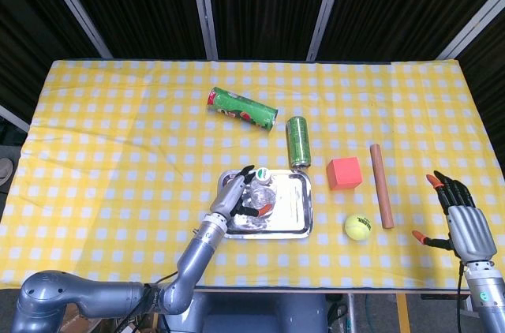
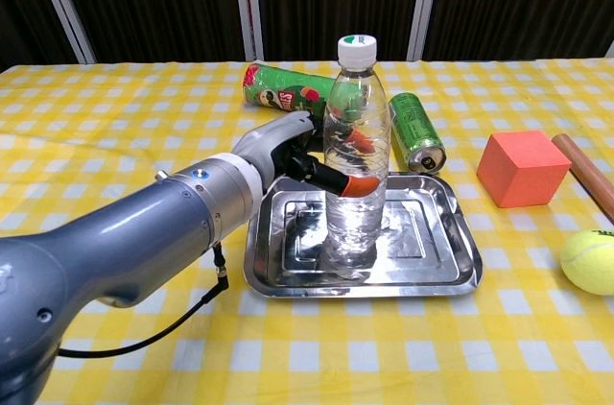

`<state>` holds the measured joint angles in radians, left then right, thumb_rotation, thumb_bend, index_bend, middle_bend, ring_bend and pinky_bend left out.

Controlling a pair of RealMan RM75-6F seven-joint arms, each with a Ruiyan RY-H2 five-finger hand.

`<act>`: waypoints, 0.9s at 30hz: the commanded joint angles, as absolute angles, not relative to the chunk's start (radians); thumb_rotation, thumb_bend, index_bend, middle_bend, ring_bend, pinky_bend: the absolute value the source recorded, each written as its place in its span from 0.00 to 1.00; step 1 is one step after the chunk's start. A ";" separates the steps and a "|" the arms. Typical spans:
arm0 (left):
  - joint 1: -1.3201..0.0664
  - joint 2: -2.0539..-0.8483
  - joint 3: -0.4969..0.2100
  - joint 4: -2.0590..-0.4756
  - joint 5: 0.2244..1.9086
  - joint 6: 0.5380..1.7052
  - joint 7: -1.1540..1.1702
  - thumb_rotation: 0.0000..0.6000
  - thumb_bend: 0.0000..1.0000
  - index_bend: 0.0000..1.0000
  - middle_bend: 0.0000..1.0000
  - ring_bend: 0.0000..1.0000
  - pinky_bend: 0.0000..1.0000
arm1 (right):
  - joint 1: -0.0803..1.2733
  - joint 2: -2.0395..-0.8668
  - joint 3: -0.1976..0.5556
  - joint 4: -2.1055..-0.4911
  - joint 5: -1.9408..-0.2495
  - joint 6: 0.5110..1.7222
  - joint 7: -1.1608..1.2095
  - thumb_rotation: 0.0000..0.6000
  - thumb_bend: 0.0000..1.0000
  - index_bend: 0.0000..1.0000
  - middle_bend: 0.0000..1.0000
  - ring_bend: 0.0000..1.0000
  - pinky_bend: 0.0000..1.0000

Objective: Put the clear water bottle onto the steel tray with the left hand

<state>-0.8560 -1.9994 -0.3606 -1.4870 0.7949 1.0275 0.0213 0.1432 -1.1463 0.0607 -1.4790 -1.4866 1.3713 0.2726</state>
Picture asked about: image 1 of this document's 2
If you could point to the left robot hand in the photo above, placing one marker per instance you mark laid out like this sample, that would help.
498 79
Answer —
227 197

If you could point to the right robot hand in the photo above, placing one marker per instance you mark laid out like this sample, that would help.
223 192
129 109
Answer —
469 230

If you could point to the transparent plastic water bottle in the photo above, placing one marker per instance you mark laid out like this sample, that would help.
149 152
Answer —
260 195

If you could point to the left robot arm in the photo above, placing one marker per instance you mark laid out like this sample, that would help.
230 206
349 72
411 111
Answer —
193 258

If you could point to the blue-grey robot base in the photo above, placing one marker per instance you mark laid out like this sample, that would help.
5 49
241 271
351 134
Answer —
256 313

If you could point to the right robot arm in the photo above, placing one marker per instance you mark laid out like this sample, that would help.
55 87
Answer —
489 297

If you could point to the rectangular metal tray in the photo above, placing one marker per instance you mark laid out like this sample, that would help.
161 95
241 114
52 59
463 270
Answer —
290 206

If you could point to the green chip canister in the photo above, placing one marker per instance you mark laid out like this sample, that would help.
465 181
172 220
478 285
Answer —
240 108

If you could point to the green soda can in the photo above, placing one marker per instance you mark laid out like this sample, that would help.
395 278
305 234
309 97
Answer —
298 139

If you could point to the brown wooden rod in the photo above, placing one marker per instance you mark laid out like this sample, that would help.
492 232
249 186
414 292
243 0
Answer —
380 187

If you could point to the yellow-green tennis ball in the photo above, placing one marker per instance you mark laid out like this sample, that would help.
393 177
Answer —
358 227

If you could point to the yellow white checkered tablecloth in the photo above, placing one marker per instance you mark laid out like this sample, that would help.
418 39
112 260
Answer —
118 151

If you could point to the orange foam cube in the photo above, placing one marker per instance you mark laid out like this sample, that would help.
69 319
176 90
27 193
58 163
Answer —
343 173

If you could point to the metal table leg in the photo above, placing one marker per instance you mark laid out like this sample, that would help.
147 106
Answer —
350 313

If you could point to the cardboard box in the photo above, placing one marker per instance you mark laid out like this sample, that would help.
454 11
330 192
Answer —
79 321

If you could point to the grey partition frame post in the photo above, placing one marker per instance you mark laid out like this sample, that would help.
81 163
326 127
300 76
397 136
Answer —
203 5
327 5
73 5
13 119
469 23

